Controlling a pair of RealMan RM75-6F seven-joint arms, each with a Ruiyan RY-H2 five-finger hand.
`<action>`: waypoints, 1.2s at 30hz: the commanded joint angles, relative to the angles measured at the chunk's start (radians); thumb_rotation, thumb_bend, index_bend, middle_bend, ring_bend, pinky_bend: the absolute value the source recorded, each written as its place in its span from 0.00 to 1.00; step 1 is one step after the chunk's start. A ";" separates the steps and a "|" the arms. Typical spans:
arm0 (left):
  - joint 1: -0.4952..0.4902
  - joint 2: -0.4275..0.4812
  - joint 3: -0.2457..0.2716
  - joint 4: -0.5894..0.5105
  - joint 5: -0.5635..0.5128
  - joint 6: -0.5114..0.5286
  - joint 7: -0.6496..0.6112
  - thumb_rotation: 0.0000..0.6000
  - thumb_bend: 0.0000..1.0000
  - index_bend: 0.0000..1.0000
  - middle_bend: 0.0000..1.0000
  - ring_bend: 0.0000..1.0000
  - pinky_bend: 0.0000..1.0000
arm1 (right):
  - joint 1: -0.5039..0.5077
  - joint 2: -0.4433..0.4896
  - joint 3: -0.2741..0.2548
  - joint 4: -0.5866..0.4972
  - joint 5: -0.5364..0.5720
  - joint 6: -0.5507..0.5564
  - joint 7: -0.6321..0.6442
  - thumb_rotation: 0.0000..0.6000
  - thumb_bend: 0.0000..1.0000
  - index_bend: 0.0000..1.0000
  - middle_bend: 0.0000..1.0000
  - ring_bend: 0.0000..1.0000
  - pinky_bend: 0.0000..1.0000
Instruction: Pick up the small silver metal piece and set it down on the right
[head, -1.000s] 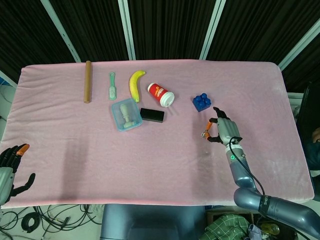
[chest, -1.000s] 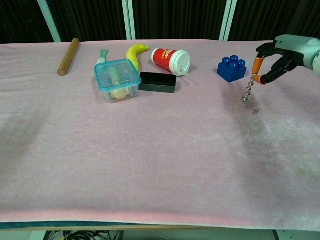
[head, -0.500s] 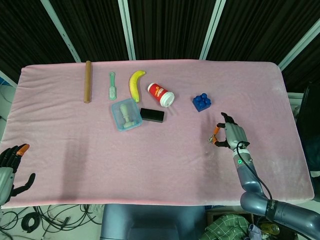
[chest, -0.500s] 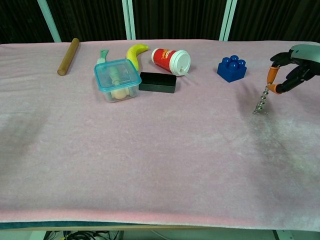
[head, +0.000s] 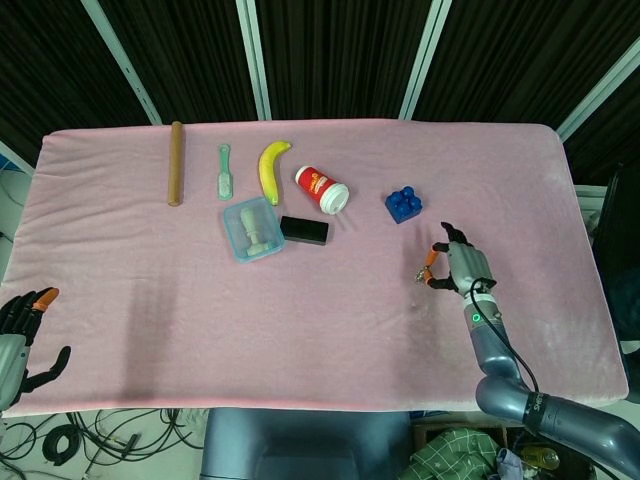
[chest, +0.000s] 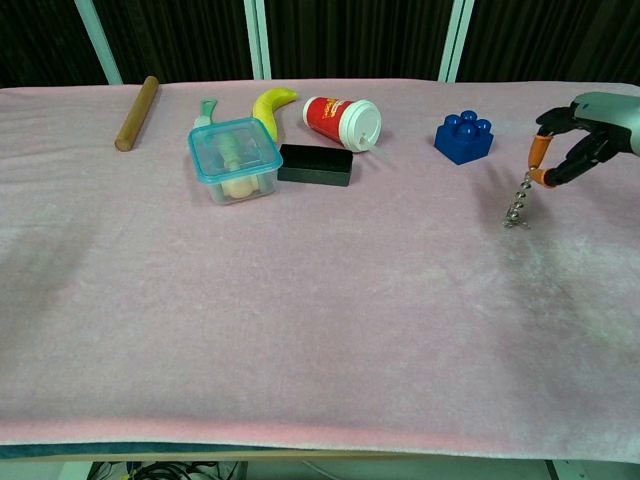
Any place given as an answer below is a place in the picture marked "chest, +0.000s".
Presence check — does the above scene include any silver magnetic ball chain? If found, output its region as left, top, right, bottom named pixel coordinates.
left=503, top=169, right=537, bottom=226

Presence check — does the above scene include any dark pleated curtain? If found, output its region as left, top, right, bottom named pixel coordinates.
left=0, top=0, right=640, bottom=90

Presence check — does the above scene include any black cable bundle under table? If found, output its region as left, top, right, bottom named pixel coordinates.
left=89, top=459, right=241, bottom=480

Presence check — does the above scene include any black rectangular tray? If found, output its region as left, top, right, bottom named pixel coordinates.
left=276, top=143, right=355, bottom=188

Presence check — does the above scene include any double pale teal frame post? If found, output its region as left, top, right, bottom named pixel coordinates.
left=242, top=0, right=274, bottom=81

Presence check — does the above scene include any brown wooden rolling pin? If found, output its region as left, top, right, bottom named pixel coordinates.
left=114, top=75, right=160, bottom=152

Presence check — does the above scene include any red paper cup white lid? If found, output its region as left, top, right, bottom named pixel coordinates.
left=301, top=95, right=383, bottom=154

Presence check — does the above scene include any clear drinking straw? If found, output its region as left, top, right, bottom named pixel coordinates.
left=360, top=137, right=396, bottom=163

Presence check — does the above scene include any light green utensil handle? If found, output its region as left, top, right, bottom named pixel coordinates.
left=193, top=98, right=220, bottom=132

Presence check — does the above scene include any right robot hand grey black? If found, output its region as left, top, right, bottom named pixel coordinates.
left=528, top=91, right=640, bottom=190

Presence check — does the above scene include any blue building block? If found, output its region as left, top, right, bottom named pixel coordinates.
left=433, top=109, right=495, bottom=166

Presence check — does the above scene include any wide pale teal frame post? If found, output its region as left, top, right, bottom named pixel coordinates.
left=436, top=0, right=476, bottom=84

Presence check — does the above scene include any beige item inside container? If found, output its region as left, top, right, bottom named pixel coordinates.
left=221, top=175, right=265, bottom=202

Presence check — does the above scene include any yellow banana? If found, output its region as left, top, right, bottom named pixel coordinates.
left=251, top=87, right=299, bottom=143

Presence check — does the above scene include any clear container with blue lid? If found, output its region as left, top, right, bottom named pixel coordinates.
left=187, top=116, right=285, bottom=207

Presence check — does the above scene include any slanted pale teal frame post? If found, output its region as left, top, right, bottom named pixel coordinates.
left=73, top=0, right=124, bottom=86

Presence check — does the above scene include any pink table cloth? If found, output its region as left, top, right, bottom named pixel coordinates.
left=0, top=78, right=640, bottom=461

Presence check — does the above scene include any pale green item inside container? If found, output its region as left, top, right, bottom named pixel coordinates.
left=216, top=131, right=243, bottom=172

